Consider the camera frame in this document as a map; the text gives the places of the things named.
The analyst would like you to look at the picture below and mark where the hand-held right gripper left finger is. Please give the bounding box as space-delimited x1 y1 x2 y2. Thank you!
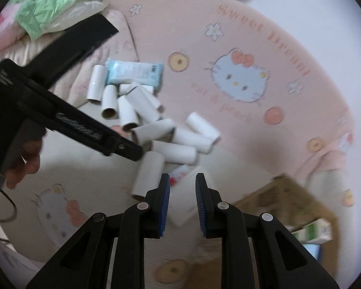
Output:
26 173 171 289

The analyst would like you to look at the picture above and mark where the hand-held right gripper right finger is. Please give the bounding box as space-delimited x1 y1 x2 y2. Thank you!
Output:
195 173 340 289

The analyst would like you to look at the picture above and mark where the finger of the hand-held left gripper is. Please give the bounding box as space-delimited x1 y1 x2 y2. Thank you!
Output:
108 132 144 161
27 15 120 89

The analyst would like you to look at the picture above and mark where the pile of white paper tubes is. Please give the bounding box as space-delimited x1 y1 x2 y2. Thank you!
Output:
87 65 221 201

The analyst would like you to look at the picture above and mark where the brown cardboard box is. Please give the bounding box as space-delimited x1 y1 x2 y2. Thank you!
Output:
235 174 339 267

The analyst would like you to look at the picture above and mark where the person's left hand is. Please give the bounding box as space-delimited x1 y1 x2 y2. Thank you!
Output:
4 137 44 190

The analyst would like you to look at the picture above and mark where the white plastic bag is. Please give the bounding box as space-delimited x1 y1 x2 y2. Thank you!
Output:
45 0 112 34

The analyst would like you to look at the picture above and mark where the red and white packet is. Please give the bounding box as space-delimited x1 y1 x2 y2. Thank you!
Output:
169 165 197 188

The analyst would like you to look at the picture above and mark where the green plastic bag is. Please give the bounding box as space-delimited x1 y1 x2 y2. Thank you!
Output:
16 0 106 41

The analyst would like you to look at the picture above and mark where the blue wet wipes pack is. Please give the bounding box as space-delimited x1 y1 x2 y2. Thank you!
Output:
105 59 164 92

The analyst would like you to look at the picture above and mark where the pink plush cloth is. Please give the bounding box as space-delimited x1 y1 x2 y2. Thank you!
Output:
0 3 27 55

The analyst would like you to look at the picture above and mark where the pink printed blanket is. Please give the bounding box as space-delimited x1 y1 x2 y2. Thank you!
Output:
0 0 361 289

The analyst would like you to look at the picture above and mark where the green and white carton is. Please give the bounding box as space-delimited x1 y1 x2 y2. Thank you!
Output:
290 219 333 245

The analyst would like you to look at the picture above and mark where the blue and white carton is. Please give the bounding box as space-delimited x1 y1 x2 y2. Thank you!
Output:
303 244 321 263

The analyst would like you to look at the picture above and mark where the black cable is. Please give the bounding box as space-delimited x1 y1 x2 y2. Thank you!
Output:
0 187 18 224

